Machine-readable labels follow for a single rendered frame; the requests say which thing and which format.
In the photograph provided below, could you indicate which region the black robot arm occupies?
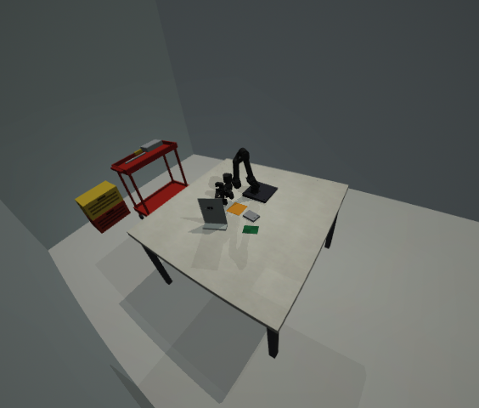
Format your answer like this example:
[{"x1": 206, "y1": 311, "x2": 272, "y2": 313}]
[{"x1": 223, "y1": 148, "x2": 260, "y2": 200}]

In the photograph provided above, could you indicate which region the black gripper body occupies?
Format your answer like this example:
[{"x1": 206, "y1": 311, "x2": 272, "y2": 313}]
[{"x1": 215, "y1": 182, "x2": 229, "y2": 205}]

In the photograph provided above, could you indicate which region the orange flat square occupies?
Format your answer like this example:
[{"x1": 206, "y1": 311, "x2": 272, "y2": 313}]
[{"x1": 227, "y1": 202, "x2": 247, "y2": 215}]

